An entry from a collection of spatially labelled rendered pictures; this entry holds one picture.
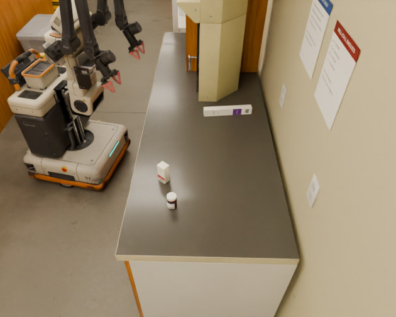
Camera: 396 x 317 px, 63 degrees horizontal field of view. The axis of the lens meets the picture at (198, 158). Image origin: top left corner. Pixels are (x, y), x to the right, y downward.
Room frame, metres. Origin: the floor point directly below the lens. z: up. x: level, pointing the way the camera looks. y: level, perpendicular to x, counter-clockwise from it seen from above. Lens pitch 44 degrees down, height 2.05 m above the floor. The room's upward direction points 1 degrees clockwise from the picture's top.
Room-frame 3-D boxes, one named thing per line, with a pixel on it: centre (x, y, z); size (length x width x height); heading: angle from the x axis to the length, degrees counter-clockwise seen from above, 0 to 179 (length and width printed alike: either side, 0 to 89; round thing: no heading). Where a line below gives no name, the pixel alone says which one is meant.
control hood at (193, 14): (1.82, 0.06, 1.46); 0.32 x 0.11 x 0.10; 0
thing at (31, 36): (3.49, 1.67, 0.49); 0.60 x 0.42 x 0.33; 0
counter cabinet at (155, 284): (1.65, -0.06, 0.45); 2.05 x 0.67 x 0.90; 0
